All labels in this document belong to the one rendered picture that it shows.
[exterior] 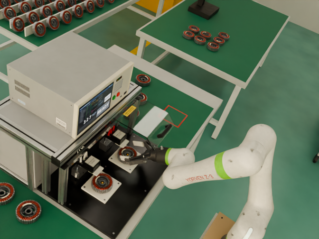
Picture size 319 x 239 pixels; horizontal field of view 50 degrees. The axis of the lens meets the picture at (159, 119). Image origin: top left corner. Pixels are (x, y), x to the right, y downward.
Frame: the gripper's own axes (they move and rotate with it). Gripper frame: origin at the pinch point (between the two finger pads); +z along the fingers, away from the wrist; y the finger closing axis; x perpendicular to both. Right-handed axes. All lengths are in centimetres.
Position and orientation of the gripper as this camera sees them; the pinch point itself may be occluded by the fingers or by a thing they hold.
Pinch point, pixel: (128, 150)
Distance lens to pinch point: 191.4
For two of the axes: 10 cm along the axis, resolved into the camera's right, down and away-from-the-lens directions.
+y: -4.7, 5.4, -7.0
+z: -8.6, -0.8, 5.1
